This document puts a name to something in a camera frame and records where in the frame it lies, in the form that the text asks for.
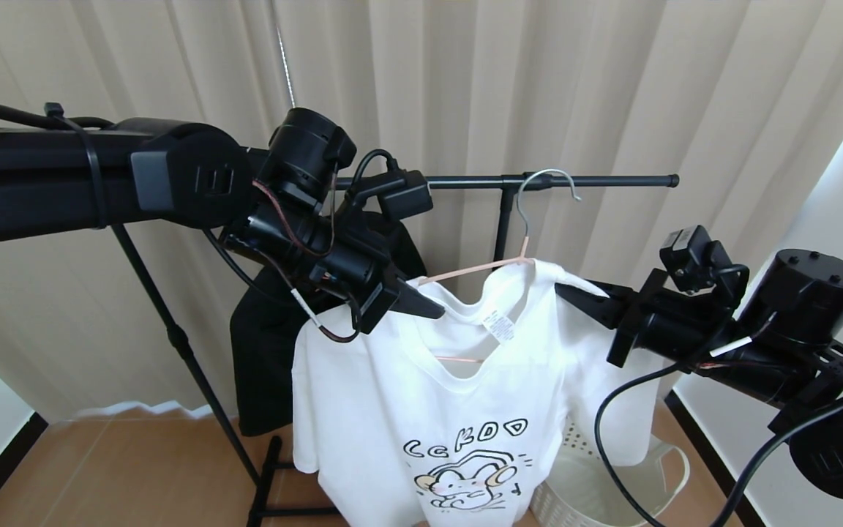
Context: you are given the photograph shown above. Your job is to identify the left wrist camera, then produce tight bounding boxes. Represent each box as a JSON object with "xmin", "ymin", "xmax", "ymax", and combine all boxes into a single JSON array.
[{"xmin": 352, "ymin": 170, "xmax": 435, "ymax": 224}]

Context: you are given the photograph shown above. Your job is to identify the white garment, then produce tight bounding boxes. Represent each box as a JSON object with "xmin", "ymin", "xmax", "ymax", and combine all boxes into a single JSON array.
[{"xmin": 292, "ymin": 258, "xmax": 667, "ymax": 527}]

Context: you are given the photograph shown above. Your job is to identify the black cable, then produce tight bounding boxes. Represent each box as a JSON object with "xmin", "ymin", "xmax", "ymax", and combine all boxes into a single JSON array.
[
  {"xmin": 711, "ymin": 386, "xmax": 843, "ymax": 527},
  {"xmin": 341, "ymin": 149, "xmax": 402, "ymax": 213},
  {"xmin": 595, "ymin": 263, "xmax": 752, "ymax": 527}
]

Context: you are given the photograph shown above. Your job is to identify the black clothes rack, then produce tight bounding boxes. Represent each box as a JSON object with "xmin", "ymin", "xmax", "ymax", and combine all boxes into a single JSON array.
[{"xmin": 110, "ymin": 173, "xmax": 681, "ymax": 527}]

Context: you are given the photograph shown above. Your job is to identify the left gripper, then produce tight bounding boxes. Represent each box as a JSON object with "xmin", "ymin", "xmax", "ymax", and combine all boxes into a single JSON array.
[{"xmin": 303, "ymin": 220, "xmax": 402, "ymax": 335}]

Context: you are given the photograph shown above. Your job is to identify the beige curtain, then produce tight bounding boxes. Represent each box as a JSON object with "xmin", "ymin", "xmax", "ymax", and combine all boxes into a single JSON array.
[{"xmin": 0, "ymin": 0, "xmax": 843, "ymax": 422}]

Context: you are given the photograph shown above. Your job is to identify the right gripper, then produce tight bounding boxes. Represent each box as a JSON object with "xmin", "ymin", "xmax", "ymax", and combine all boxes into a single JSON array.
[{"xmin": 555, "ymin": 269, "xmax": 730, "ymax": 368}]

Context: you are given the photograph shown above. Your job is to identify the pink clothes hanger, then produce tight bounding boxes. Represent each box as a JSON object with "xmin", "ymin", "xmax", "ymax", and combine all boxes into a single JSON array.
[{"xmin": 418, "ymin": 168, "xmax": 583, "ymax": 363}]

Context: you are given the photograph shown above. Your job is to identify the black shorts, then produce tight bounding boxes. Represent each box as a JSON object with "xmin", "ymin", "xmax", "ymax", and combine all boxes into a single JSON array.
[{"xmin": 230, "ymin": 211, "xmax": 428, "ymax": 438}]

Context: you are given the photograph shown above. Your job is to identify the white laundry basket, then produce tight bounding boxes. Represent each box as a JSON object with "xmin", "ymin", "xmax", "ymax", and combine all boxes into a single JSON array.
[{"xmin": 530, "ymin": 417, "xmax": 691, "ymax": 527}]

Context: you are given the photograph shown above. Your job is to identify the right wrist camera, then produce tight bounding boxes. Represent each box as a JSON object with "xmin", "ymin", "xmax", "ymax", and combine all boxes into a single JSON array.
[{"xmin": 659, "ymin": 225, "xmax": 750, "ymax": 308}]

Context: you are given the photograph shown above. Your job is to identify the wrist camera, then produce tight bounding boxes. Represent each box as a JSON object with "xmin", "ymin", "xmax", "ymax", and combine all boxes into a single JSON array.
[
  {"xmin": 352, "ymin": 170, "xmax": 435, "ymax": 224},
  {"xmin": 659, "ymin": 225, "xmax": 750, "ymax": 308}
]

